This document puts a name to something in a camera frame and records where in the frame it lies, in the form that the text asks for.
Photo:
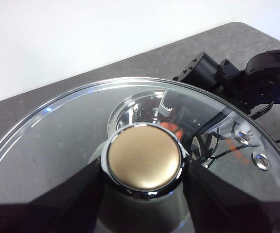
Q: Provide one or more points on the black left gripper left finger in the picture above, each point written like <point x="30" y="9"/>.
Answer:
<point x="52" y="211"/>

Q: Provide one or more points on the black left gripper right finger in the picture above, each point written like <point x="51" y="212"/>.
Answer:
<point x="227" y="208"/>

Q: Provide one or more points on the pale green electric cooking pot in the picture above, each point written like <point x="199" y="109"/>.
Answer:
<point x="125" y="114"/>

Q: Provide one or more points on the glass lid with green knob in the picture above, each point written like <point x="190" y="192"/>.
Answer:
<point x="142" y="155"/>

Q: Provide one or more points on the orange pumpkin with green stem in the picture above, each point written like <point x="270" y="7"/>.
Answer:
<point x="171" y="127"/>

